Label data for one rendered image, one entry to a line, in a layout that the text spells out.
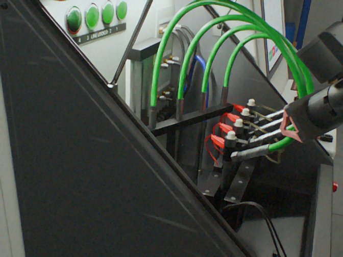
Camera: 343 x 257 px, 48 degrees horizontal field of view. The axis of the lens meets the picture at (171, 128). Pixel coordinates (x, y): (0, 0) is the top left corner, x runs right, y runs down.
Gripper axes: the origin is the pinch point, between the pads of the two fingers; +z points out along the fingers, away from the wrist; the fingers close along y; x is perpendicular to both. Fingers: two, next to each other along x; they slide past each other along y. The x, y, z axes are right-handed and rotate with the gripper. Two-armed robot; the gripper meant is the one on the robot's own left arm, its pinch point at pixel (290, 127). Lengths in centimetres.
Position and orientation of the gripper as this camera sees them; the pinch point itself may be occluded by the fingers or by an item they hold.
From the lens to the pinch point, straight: 72.7
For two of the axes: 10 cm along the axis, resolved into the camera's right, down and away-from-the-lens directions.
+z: -2.5, 2.7, 9.3
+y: -8.7, 3.5, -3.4
